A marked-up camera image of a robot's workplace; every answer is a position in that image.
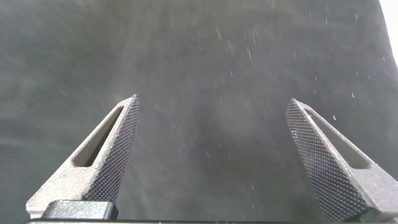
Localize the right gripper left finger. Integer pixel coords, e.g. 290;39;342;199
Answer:
25;94;140;220

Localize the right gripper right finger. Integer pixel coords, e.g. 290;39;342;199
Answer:
285;98;398;223

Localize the black tablecloth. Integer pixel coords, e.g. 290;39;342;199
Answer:
0;0;398;224

